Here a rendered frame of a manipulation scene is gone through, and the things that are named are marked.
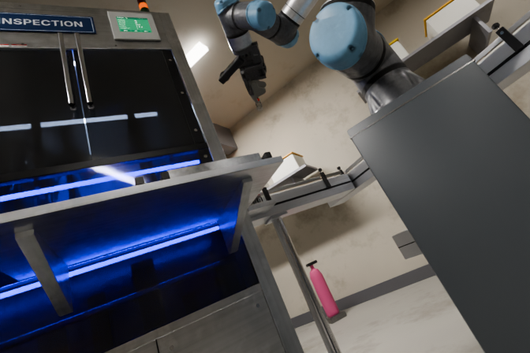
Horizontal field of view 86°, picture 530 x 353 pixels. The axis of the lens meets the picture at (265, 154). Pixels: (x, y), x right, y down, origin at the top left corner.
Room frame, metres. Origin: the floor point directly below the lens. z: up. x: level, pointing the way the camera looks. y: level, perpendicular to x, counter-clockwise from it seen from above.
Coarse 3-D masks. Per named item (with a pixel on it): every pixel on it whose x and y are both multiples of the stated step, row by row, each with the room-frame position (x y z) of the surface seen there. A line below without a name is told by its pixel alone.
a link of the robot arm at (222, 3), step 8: (216, 0) 0.59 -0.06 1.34; (224, 0) 0.57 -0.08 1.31; (232, 0) 0.58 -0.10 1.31; (216, 8) 0.59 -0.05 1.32; (224, 8) 0.59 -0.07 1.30; (232, 8) 0.59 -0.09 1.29; (224, 16) 0.61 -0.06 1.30; (224, 24) 0.63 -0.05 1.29; (232, 24) 0.62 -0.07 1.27; (232, 32) 0.65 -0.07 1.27; (240, 32) 0.66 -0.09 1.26
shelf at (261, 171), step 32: (128, 192) 0.55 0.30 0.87; (160, 192) 0.60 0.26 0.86; (192, 192) 0.69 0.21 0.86; (224, 192) 0.79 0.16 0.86; (256, 192) 0.93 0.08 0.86; (0, 224) 0.44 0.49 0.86; (32, 224) 0.49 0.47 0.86; (64, 224) 0.54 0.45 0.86; (96, 224) 0.61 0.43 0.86; (128, 224) 0.70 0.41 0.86; (160, 224) 0.81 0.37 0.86; (192, 224) 0.95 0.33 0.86; (0, 256) 0.55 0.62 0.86; (64, 256) 0.71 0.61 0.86; (96, 256) 0.83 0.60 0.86
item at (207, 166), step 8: (224, 160) 0.70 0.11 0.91; (232, 160) 0.71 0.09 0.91; (240, 160) 0.72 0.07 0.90; (248, 160) 0.74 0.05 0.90; (256, 160) 0.75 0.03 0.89; (184, 168) 0.64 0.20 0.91; (192, 168) 0.65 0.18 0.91; (200, 168) 0.66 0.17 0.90; (208, 168) 0.67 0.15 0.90; (216, 168) 0.68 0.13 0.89; (176, 176) 0.63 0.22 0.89
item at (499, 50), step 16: (528, 16) 0.78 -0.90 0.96; (496, 32) 0.82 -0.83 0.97; (512, 32) 0.82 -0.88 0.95; (528, 32) 0.78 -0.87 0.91; (496, 48) 0.92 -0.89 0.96; (512, 48) 0.82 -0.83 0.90; (528, 48) 0.80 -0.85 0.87; (480, 64) 0.90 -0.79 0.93; (496, 64) 0.88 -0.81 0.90; (512, 64) 0.85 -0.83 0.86; (528, 64) 0.85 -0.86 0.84; (496, 80) 0.90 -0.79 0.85; (512, 80) 0.94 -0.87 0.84; (352, 176) 1.56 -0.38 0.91; (368, 176) 1.48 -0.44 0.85; (352, 192) 1.65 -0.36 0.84
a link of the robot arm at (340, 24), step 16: (336, 0) 0.44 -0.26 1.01; (352, 0) 0.44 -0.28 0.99; (368, 0) 0.45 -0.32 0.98; (320, 16) 0.45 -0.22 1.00; (336, 16) 0.44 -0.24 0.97; (352, 16) 0.43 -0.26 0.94; (368, 16) 0.46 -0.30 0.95; (320, 32) 0.47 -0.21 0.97; (336, 32) 0.45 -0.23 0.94; (352, 32) 0.44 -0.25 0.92; (368, 32) 0.46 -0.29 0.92; (320, 48) 0.48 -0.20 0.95; (336, 48) 0.47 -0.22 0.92; (352, 48) 0.46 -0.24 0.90; (368, 48) 0.49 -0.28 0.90; (336, 64) 0.50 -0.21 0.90; (352, 64) 0.50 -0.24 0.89; (368, 64) 0.53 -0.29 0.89
